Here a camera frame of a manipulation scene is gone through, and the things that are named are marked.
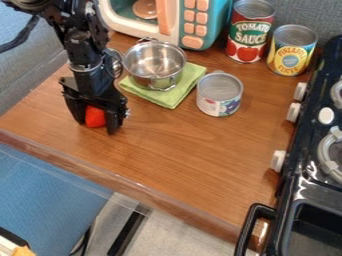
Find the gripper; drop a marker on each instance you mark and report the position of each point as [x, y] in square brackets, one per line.
[92, 87]

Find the red toy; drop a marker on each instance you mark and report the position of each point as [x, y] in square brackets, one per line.
[95, 117]

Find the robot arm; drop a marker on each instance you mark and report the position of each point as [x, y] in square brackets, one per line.
[75, 30]

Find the silver pot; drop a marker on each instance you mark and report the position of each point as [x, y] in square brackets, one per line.
[154, 65]

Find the green cloth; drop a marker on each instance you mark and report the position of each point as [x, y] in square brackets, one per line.
[176, 89]

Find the white and blue can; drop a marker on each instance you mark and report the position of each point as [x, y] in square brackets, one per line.
[219, 95]

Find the toy microwave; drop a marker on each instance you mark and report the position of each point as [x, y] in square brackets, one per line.
[178, 20]

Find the red tomato sauce can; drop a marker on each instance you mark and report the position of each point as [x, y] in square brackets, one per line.
[249, 31]

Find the yellow pineapple can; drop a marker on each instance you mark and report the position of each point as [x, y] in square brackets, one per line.
[291, 50]

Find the toy stove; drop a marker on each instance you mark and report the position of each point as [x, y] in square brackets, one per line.
[311, 160]

